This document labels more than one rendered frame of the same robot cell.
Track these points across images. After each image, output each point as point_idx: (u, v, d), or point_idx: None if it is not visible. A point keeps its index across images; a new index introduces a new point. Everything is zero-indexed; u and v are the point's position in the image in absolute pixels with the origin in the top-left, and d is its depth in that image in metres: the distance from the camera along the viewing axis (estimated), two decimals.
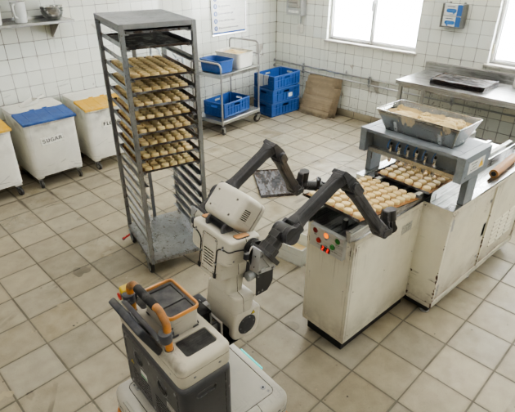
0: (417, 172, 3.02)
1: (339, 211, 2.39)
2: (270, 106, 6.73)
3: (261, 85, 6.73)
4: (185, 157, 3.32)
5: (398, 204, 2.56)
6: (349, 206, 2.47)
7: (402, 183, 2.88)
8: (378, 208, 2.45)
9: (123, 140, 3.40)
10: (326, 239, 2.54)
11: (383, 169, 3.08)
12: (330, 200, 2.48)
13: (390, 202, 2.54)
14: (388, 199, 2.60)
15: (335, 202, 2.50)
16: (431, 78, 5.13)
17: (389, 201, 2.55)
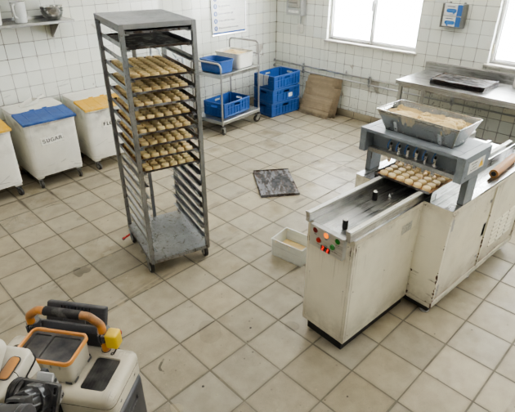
0: (417, 172, 3.02)
1: None
2: (270, 106, 6.73)
3: (261, 85, 6.73)
4: (185, 157, 3.32)
5: None
6: None
7: (402, 183, 2.88)
8: None
9: (123, 140, 3.40)
10: (326, 239, 2.54)
11: (383, 169, 3.08)
12: None
13: None
14: None
15: None
16: (431, 78, 5.13)
17: None
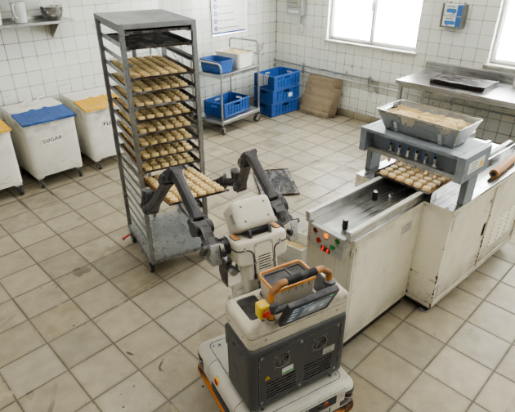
0: (417, 172, 3.02)
1: (210, 194, 2.86)
2: (270, 106, 6.73)
3: (261, 85, 6.73)
4: (185, 157, 3.32)
5: (203, 175, 3.23)
6: (202, 190, 2.94)
7: (402, 183, 2.88)
8: (211, 180, 3.07)
9: (123, 140, 3.40)
10: (326, 239, 2.54)
11: (383, 169, 3.08)
12: (192, 194, 2.85)
13: (202, 176, 3.17)
14: (194, 176, 3.20)
15: None
16: (431, 78, 5.13)
17: (200, 176, 3.17)
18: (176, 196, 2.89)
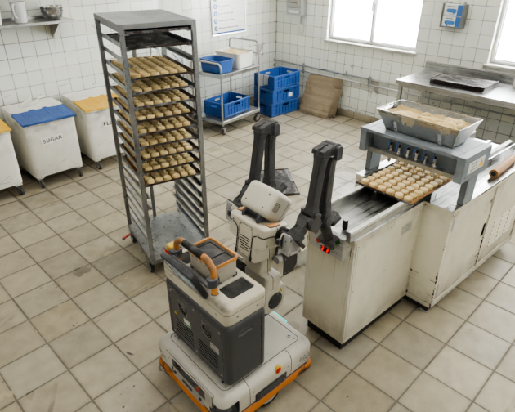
0: (400, 181, 2.90)
1: (183, 176, 3.26)
2: (270, 106, 6.73)
3: (261, 85, 6.73)
4: (185, 157, 3.32)
5: None
6: (176, 172, 3.33)
7: (383, 193, 2.77)
8: None
9: (123, 140, 3.40)
10: None
11: (365, 178, 2.96)
12: (167, 176, 3.24)
13: None
14: None
15: None
16: (431, 78, 5.13)
17: None
18: (153, 176, 3.27)
